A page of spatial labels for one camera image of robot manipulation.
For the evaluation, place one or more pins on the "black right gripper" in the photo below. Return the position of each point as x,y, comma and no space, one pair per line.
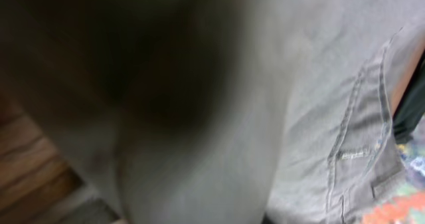
411,107

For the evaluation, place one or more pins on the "grey shorts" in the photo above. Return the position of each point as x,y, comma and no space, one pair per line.
219,111

